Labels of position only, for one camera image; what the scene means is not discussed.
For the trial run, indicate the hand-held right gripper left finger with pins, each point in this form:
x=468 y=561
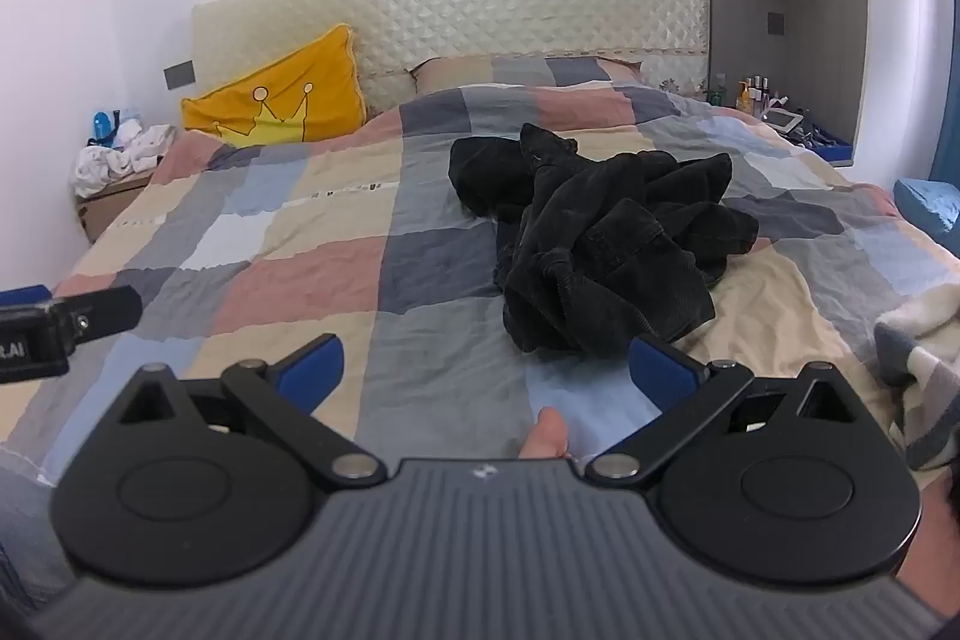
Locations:
x=311 y=370

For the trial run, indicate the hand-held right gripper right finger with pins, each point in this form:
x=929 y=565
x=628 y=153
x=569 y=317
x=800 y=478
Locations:
x=664 y=374

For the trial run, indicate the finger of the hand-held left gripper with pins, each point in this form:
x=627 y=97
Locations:
x=26 y=293
x=112 y=308

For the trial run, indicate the black garment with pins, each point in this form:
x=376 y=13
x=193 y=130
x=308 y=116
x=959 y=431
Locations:
x=600 y=235

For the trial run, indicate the person's right forearm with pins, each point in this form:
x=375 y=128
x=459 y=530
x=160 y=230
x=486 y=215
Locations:
x=930 y=572

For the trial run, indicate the white clothes pile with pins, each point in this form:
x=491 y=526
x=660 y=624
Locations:
x=120 y=156

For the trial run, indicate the person's right hand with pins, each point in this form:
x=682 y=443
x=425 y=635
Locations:
x=546 y=434

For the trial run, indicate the wooden nightstand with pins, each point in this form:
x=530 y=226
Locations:
x=109 y=205

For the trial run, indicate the checked patchwork quilt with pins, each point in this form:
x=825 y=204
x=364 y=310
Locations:
x=315 y=250

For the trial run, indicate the blue bottle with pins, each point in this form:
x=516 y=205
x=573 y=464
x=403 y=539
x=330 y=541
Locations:
x=101 y=126

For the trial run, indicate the white grey striped blanket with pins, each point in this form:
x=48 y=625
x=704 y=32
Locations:
x=926 y=355

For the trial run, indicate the yellow crown pillow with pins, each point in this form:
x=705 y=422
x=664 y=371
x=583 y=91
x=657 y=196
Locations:
x=285 y=93

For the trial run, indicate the white framed tablet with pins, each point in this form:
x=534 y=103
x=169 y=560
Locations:
x=784 y=120

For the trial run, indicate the blue tray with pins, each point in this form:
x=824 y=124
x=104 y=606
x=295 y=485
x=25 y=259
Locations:
x=829 y=144

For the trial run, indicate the green bottle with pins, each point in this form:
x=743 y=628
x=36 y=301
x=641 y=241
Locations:
x=718 y=91

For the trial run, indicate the orange bottle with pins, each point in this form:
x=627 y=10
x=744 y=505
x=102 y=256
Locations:
x=744 y=96

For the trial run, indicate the checked pillow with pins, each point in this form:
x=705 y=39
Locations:
x=525 y=69

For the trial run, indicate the blue curtain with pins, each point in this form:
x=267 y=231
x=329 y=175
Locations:
x=946 y=123

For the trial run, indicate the cream quilted headboard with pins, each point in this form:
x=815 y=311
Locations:
x=487 y=3

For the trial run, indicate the grey wall switch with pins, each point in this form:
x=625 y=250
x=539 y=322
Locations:
x=776 y=23
x=180 y=75

